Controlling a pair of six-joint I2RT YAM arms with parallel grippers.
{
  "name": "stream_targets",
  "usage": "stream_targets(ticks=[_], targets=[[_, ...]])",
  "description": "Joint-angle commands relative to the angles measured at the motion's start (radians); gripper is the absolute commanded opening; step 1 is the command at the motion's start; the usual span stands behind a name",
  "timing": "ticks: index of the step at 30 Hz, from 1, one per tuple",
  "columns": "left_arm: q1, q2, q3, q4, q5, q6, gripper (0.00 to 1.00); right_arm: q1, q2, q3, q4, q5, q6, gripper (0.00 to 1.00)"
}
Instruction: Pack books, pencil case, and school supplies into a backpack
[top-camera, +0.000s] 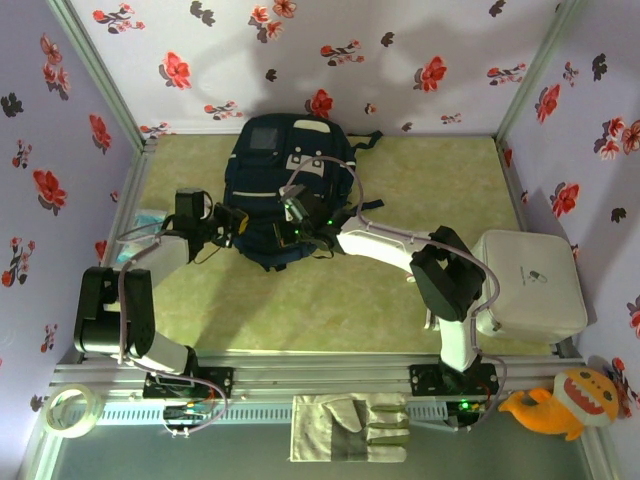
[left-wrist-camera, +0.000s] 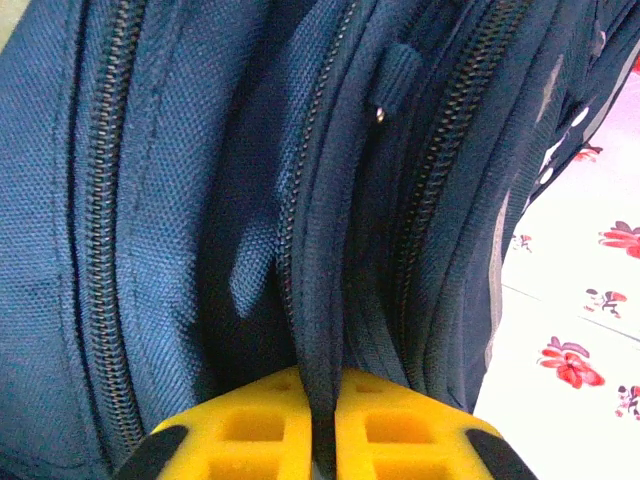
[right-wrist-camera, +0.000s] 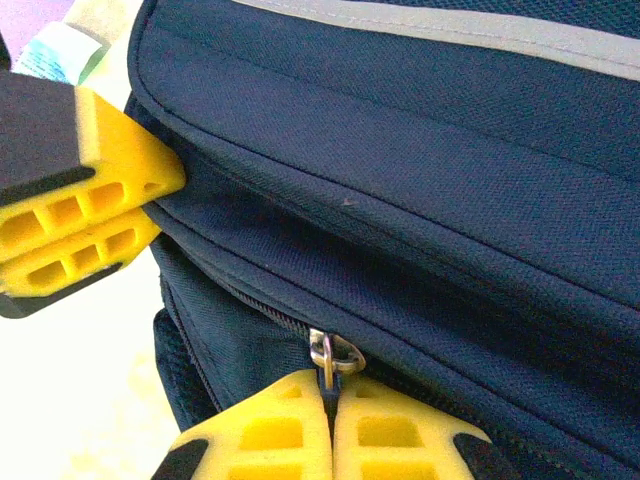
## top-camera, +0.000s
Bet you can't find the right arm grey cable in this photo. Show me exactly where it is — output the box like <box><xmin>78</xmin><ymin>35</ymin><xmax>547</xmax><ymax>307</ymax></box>
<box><xmin>287</xmin><ymin>155</ymin><xmax>509</xmax><ymax>431</ymax></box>

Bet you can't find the aluminium corner post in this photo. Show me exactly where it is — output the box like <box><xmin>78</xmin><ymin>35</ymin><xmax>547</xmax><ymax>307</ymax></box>
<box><xmin>44</xmin><ymin>0</ymin><xmax>151</xmax><ymax>151</ymax></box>
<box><xmin>494</xmin><ymin>0</ymin><xmax>586</xmax><ymax>144</ymax></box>

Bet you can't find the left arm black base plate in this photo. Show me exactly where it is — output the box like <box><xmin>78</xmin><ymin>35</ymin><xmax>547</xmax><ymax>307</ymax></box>
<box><xmin>143</xmin><ymin>366</ymin><xmax>235</xmax><ymax>400</ymax></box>

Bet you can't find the blue tissue pack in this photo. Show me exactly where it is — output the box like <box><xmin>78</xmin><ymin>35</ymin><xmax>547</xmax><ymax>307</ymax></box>
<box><xmin>117</xmin><ymin>208</ymin><xmax>169</xmax><ymax>266</ymax></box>

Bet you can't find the clear tape roll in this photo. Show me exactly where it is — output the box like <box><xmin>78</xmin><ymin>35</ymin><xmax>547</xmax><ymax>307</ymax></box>
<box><xmin>40</xmin><ymin>383</ymin><xmax>104</xmax><ymax>440</ymax></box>

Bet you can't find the navy blue backpack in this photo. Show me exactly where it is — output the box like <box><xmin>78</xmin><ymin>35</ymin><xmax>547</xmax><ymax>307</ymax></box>
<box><xmin>221</xmin><ymin>112</ymin><xmax>386</xmax><ymax>273</ymax></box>

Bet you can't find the aluminium side rail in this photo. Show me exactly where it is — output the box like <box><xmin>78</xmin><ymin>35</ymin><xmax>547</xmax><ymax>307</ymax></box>
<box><xmin>77</xmin><ymin>139</ymin><xmax>159</xmax><ymax>364</ymax></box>
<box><xmin>494</xmin><ymin>137</ymin><xmax>584</xmax><ymax>361</ymax></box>

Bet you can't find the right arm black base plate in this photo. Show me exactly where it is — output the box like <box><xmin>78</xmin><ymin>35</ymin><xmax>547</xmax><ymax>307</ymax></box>
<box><xmin>408</xmin><ymin>363</ymin><xmax>500</xmax><ymax>397</ymax></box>

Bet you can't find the orange plush toy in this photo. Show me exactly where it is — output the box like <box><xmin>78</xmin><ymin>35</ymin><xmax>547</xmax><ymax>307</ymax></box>
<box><xmin>498</xmin><ymin>367</ymin><xmax>621</xmax><ymax>442</ymax></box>

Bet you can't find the grey work glove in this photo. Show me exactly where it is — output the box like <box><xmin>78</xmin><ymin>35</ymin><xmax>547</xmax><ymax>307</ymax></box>
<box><xmin>288</xmin><ymin>392</ymin><xmax>412</xmax><ymax>464</ymax></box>

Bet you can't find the slotted grey cable tray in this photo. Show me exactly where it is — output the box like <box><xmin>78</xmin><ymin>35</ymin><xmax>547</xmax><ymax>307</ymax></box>
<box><xmin>97</xmin><ymin>402</ymin><xmax>451</xmax><ymax>426</ymax></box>

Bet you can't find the white square storage case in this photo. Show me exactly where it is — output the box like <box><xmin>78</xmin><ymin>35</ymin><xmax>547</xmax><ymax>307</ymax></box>
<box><xmin>472</xmin><ymin>228</ymin><xmax>589</xmax><ymax>346</ymax></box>

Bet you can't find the aluminium frame rail long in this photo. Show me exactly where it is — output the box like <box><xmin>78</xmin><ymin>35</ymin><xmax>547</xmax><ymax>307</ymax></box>
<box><xmin>49</xmin><ymin>349</ymin><xmax>586</xmax><ymax>401</ymax></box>

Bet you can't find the small circuit board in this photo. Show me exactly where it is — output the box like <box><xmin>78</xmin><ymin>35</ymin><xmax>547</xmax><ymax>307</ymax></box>
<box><xmin>447</xmin><ymin>398</ymin><xmax>489</xmax><ymax>431</ymax></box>
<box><xmin>163</xmin><ymin>399</ymin><xmax>211</xmax><ymax>439</ymax></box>

